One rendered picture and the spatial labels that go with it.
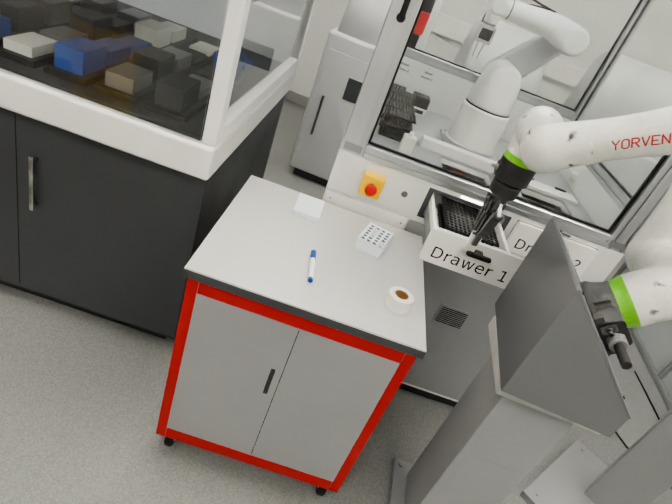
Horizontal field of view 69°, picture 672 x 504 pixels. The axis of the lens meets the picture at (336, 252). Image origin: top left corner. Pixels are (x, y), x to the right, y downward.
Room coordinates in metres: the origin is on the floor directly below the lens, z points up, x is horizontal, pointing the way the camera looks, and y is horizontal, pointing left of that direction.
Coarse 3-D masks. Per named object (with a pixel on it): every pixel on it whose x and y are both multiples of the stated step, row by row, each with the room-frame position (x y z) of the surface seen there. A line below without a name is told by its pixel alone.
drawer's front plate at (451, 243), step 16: (432, 240) 1.27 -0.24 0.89; (448, 240) 1.27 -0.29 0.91; (464, 240) 1.27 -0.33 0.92; (448, 256) 1.27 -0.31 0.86; (464, 256) 1.28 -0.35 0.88; (496, 256) 1.28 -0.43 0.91; (512, 256) 1.29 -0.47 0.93; (464, 272) 1.28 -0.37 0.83; (480, 272) 1.28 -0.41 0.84; (496, 272) 1.28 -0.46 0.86; (512, 272) 1.29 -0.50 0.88
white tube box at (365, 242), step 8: (368, 232) 1.35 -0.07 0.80; (384, 232) 1.39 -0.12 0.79; (360, 240) 1.29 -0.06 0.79; (368, 240) 1.31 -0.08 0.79; (376, 240) 1.32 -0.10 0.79; (384, 240) 1.34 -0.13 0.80; (360, 248) 1.29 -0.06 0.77; (368, 248) 1.28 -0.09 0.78; (376, 248) 1.28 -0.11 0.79; (384, 248) 1.31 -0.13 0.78; (376, 256) 1.28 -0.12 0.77
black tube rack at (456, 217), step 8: (448, 200) 1.57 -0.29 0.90; (440, 208) 1.55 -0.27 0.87; (448, 208) 1.52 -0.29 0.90; (456, 208) 1.54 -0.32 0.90; (464, 208) 1.56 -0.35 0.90; (472, 208) 1.60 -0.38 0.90; (440, 216) 1.50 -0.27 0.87; (448, 216) 1.45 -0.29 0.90; (456, 216) 1.47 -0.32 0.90; (464, 216) 1.50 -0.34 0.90; (472, 216) 1.52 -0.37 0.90; (440, 224) 1.44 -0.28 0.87; (448, 224) 1.39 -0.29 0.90; (456, 224) 1.42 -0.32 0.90; (464, 224) 1.44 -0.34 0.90; (472, 224) 1.46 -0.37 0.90; (456, 232) 1.42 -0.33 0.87; (496, 240) 1.41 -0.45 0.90
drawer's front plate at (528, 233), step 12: (516, 228) 1.55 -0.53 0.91; (528, 228) 1.55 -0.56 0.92; (516, 240) 1.55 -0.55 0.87; (528, 240) 1.56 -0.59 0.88; (564, 240) 1.56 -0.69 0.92; (516, 252) 1.55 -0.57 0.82; (528, 252) 1.56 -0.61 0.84; (576, 252) 1.57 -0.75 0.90; (588, 252) 1.57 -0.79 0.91; (576, 264) 1.57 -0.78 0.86; (588, 264) 1.57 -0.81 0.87
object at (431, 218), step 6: (432, 198) 1.55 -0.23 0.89; (438, 198) 1.62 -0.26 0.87; (450, 198) 1.63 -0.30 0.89; (432, 204) 1.50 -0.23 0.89; (426, 210) 1.52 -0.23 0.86; (432, 210) 1.46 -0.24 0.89; (426, 216) 1.48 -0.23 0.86; (432, 216) 1.42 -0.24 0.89; (426, 222) 1.45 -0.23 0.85; (432, 222) 1.39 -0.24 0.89; (438, 222) 1.52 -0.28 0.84; (426, 228) 1.41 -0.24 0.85; (498, 228) 1.53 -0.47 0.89; (426, 234) 1.37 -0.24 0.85; (498, 234) 1.51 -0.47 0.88; (498, 240) 1.48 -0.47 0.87; (504, 240) 1.45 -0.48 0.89; (504, 246) 1.41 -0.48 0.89
